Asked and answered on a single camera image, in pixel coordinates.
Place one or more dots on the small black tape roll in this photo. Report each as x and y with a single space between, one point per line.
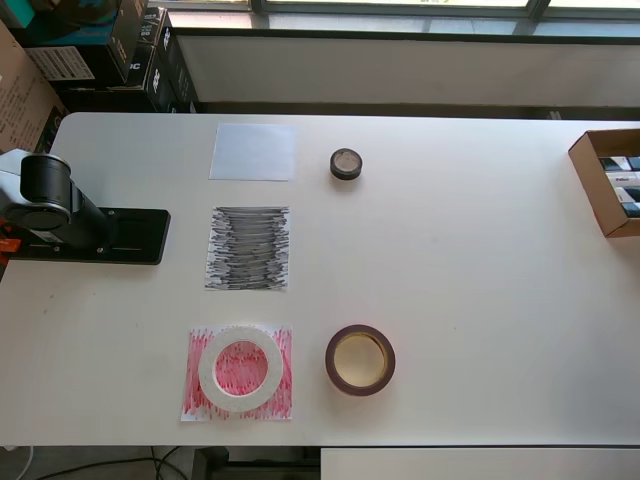
346 176

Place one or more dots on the red 3M tape roll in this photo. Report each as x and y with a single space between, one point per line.
331 372

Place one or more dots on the wide white tape roll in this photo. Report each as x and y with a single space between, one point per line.
206 372

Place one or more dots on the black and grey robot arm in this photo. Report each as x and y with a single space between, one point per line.
45 177

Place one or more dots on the black scribbled paper sheet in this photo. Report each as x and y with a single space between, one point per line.
250 250

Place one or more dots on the blank white paper sheet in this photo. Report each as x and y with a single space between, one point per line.
250 152

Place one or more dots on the red scribbled paper sheet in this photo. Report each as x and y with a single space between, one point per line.
280 400

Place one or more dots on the long black printed box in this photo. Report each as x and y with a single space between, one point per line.
175 75

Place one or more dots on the narrow black printed box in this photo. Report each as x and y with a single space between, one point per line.
145 50

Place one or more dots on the open brown cardboard tray box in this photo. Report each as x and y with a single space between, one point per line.
585 175

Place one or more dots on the small black white carton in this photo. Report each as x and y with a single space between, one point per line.
622 179
627 195
631 210
617 163

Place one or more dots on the orange table clamp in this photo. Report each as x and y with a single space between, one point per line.
10 246

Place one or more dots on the black and teal carton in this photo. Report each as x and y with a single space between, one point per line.
75 25

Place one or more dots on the large GX760A cardboard box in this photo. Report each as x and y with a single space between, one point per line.
20 100

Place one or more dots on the small plain teal box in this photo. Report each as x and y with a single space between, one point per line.
15 12

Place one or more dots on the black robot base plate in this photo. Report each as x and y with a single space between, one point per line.
145 240

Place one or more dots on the black table leg frame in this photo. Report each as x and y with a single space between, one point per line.
210 465

